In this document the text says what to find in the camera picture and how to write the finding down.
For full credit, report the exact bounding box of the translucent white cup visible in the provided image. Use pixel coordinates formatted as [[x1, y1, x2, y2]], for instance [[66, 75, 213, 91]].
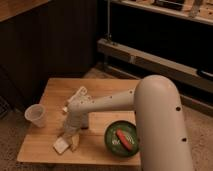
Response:
[[24, 104, 46, 128]]

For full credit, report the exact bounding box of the dark grey rectangular block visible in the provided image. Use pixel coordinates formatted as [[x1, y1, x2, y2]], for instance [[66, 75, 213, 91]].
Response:
[[81, 114, 89, 129]]

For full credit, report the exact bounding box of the wooden table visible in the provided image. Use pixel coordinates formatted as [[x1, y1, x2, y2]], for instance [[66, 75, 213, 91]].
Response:
[[17, 78, 140, 166]]

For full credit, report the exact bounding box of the white sponge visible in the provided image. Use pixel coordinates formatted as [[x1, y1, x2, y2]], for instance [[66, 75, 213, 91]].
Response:
[[53, 137, 69, 154]]

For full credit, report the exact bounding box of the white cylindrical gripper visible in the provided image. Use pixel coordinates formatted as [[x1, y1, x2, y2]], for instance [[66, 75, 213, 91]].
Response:
[[59, 113, 83, 151]]

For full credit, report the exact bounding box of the green ceramic plate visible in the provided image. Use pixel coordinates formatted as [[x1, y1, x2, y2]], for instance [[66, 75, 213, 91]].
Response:
[[104, 120, 139, 157]]

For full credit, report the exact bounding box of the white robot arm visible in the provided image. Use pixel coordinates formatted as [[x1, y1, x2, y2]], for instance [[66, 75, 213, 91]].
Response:
[[63, 75, 195, 171]]

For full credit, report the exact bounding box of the background shelf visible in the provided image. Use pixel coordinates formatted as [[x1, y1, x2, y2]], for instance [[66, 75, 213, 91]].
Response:
[[111, 0, 213, 26]]

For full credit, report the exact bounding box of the red sausage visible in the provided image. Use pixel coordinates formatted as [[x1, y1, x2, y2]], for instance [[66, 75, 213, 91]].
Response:
[[116, 129, 132, 151]]

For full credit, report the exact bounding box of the metal frame rail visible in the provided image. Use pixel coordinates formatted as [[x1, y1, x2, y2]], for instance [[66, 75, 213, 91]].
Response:
[[97, 39, 213, 93]]

